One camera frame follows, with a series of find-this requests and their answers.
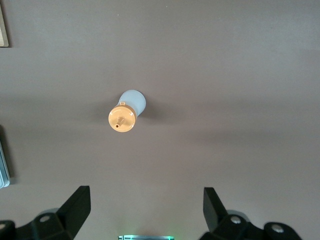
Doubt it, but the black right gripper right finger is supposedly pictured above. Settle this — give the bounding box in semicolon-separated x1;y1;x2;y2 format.
199;186;307;240

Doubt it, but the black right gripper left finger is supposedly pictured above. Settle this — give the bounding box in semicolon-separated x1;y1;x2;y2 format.
0;185;91;240

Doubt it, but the translucent sauce bottle orange cap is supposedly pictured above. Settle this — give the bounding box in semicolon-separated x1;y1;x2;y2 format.
108;89;147;133

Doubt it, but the silver digital kitchen scale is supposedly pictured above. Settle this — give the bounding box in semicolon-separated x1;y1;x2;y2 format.
0;124;11;190

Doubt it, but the brown table cover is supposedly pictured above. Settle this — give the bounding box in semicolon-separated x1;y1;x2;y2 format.
0;0;320;240

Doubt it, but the wooden cutting board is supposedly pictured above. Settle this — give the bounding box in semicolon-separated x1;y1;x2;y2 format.
0;0;10;48

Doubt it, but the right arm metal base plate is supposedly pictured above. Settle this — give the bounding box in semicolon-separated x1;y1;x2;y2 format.
117;234;176;240

